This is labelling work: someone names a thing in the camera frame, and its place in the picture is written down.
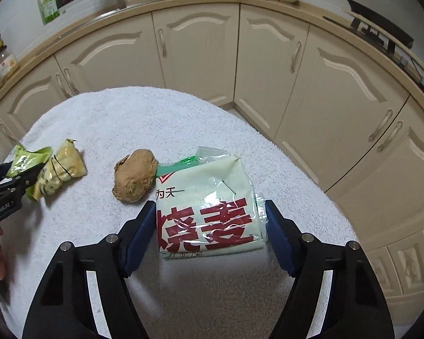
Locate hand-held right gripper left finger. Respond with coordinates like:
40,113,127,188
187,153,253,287
21,200,157,339

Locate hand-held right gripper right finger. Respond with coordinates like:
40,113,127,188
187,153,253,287
264,199,397,339

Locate yellow-green snack packet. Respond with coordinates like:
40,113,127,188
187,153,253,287
6,144,54,203

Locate white food bag red print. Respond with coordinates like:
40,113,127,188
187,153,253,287
155,146,270,259

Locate pale yellow packet black band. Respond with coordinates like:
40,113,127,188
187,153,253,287
34,139,88,199

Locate brown round bun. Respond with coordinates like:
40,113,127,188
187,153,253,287
112,148,160,204

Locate large clear jar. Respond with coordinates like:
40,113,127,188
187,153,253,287
0,51,20,80

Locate round table with white cloth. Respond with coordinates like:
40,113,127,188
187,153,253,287
2,85,362,339

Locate green bottle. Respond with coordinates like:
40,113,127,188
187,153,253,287
39,0,61,25

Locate cream base cabinets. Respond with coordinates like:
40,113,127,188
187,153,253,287
0,0,424,325

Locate black gas stove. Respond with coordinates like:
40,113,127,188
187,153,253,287
321,13,424,90

